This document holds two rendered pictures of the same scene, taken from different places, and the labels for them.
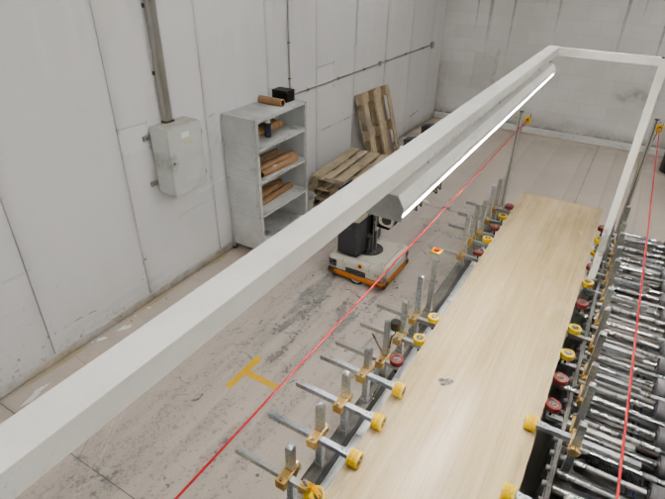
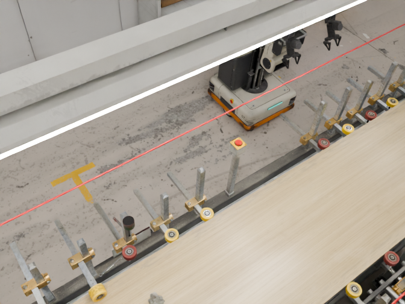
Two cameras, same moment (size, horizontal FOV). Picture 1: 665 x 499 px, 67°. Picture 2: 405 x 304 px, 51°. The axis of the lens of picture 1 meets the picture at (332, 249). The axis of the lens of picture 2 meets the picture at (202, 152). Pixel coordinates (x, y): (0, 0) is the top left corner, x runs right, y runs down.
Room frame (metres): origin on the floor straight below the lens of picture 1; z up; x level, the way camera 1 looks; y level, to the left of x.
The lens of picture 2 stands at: (1.37, -1.09, 3.10)
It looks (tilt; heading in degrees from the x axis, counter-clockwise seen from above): 51 degrees down; 20
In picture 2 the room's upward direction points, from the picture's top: 5 degrees clockwise
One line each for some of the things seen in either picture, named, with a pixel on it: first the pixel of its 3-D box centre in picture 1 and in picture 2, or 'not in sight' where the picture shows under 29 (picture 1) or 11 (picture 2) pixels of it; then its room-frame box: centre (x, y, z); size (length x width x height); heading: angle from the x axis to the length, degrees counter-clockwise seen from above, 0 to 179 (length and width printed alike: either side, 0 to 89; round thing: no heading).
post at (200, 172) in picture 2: (418, 304); (199, 192); (2.74, -0.59, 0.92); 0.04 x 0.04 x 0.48; 60
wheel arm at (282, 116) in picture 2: (453, 252); (301, 133); (3.60, -1.02, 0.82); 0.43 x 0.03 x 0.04; 60
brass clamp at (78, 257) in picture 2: (365, 371); (81, 257); (2.07, -0.20, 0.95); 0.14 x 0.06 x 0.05; 150
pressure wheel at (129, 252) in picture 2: (396, 364); (129, 255); (2.22, -0.39, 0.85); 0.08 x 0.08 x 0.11
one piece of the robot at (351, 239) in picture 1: (363, 220); (251, 53); (4.59, -0.31, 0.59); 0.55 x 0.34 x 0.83; 150
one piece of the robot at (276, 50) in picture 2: not in sight; (288, 38); (4.40, -0.64, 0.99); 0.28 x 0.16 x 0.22; 150
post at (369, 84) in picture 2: (481, 223); (359, 104); (4.03, -1.34, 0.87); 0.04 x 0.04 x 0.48; 60
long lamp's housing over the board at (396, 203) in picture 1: (495, 111); (222, 39); (2.36, -0.75, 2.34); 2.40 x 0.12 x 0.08; 150
